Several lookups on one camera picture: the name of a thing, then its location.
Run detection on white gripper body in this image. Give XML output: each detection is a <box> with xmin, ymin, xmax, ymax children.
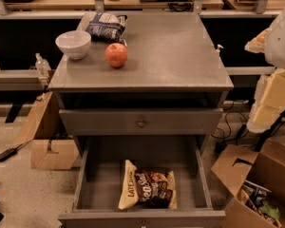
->
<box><xmin>244</xmin><ymin>28</ymin><xmax>269</xmax><ymax>53</ymax></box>

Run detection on brown Late July chip bag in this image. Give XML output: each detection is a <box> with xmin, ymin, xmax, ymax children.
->
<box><xmin>118</xmin><ymin>160</ymin><xmax>178</xmax><ymax>210</ymax></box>

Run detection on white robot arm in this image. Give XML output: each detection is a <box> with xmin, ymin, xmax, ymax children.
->
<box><xmin>244</xmin><ymin>8</ymin><xmax>285</xmax><ymax>68</ymax></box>

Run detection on closed grey top drawer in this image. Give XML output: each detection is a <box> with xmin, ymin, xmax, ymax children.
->
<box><xmin>59</xmin><ymin>108</ymin><xmax>222</xmax><ymax>136</ymax></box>

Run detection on grey drawer cabinet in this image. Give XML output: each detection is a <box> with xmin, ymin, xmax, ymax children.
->
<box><xmin>47</xmin><ymin>11</ymin><xmax>235</xmax><ymax>228</ymax></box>

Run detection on blue chip bag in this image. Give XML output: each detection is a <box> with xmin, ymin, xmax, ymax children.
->
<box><xmin>86</xmin><ymin>12</ymin><xmax>127</xmax><ymax>44</ymax></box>

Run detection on open grey middle drawer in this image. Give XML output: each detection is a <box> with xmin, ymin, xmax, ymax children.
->
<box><xmin>59</xmin><ymin>136</ymin><xmax>225</xmax><ymax>228</ymax></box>

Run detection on small white pump bottle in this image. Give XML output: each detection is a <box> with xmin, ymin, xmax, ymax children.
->
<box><xmin>216</xmin><ymin>44</ymin><xmax>224</xmax><ymax>55</ymax></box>

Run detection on cardboard box with snacks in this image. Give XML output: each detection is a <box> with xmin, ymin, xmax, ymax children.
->
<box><xmin>212</xmin><ymin>140</ymin><xmax>285</xmax><ymax>228</ymax></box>

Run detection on red apple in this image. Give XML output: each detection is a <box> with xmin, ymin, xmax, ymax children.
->
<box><xmin>104</xmin><ymin>43</ymin><xmax>127</xmax><ymax>68</ymax></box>

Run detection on white ceramic bowl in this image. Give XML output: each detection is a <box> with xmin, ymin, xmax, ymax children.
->
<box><xmin>55</xmin><ymin>30</ymin><xmax>91</xmax><ymax>59</ymax></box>

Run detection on clear plastic bottle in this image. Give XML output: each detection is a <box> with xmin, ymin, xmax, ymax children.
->
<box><xmin>35</xmin><ymin>53</ymin><xmax>51</xmax><ymax>77</ymax></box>

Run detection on cardboard box left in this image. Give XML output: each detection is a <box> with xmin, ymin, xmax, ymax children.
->
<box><xmin>12</xmin><ymin>92</ymin><xmax>80</xmax><ymax>170</ymax></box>

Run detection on black power adapter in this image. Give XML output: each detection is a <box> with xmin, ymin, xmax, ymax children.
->
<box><xmin>0</xmin><ymin>148</ymin><xmax>17</xmax><ymax>162</ymax></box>

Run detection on black cables on floor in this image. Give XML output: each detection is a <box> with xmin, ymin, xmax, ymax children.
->
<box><xmin>211</xmin><ymin>100</ymin><xmax>257</xmax><ymax>154</ymax></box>

